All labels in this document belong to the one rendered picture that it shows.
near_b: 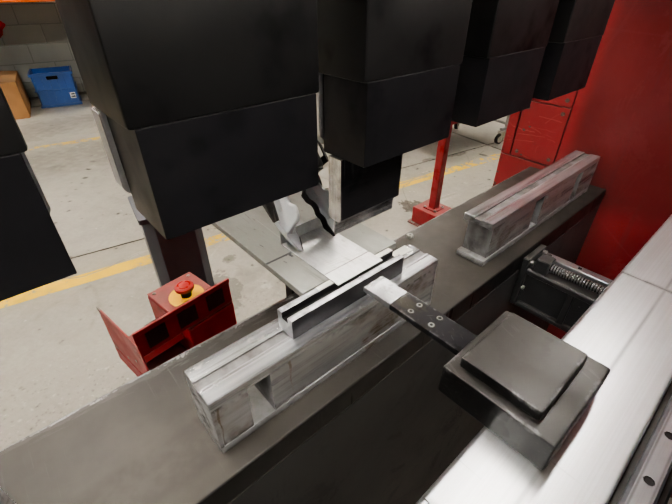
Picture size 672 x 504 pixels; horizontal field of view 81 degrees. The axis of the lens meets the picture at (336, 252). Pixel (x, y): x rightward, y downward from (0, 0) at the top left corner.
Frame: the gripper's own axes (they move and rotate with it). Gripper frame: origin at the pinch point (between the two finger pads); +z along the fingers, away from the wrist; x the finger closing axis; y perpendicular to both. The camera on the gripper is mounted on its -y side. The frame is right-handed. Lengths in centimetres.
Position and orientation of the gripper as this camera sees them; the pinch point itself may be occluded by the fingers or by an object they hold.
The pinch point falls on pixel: (313, 237)
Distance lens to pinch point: 60.2
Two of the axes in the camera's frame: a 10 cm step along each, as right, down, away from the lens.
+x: 7.6, -3.7, 5.4
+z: 4.2, 9.1, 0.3
